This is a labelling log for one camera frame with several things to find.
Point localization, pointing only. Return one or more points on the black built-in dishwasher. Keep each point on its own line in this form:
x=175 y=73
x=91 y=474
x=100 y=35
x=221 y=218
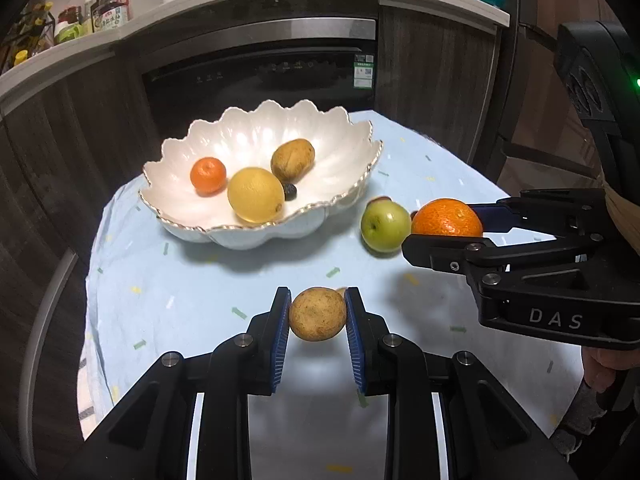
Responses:
x=250 y=75

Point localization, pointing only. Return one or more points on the yellow lemon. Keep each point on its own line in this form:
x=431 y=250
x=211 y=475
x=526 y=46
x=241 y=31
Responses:
x=255 y=195

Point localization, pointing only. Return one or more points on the brown kiwi fruit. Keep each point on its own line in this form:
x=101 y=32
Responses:
x=292 y=160

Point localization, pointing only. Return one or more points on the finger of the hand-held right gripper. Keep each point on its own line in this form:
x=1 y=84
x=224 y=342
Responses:
x=450 y=257
x=540 y=212

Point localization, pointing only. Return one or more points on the person's right hand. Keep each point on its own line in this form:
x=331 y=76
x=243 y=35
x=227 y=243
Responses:
x=600 y=365

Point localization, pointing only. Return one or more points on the dark blueberry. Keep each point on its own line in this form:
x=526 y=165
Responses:
x=289 y=190

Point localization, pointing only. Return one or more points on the white kitchen countertop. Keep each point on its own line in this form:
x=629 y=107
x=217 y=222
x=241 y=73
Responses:
x=425 y=2

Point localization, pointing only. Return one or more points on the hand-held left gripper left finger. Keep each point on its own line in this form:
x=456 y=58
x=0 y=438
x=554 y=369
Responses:
x=280 y=340

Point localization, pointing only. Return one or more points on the grey fuzzy cloth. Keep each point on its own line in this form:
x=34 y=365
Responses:
x=580 y=420

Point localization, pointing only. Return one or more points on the orange mandarin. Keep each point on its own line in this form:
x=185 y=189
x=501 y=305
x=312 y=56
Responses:
x=445 y=217
x=207 y=176

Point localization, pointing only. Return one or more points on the beige cloth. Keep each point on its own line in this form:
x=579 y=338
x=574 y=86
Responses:
x=622 y=210

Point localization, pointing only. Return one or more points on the white scalloped ceramic bowl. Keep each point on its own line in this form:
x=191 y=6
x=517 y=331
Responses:
x=240 y=135

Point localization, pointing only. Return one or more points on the light blue patterned tablecloth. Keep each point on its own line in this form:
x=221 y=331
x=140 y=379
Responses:
x=200 y=285

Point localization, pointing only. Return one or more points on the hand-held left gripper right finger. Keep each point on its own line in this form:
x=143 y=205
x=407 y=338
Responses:
x=355 y=340

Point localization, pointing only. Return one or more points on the green apple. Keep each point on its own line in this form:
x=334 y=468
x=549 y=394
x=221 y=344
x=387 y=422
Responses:
x=385 y=227

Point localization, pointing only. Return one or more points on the yellow cap bottle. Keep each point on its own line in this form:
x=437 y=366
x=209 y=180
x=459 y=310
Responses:
x=20 y=57

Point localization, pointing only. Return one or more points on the dark soy sauce bottle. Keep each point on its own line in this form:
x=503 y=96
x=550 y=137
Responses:
x=107 y=17

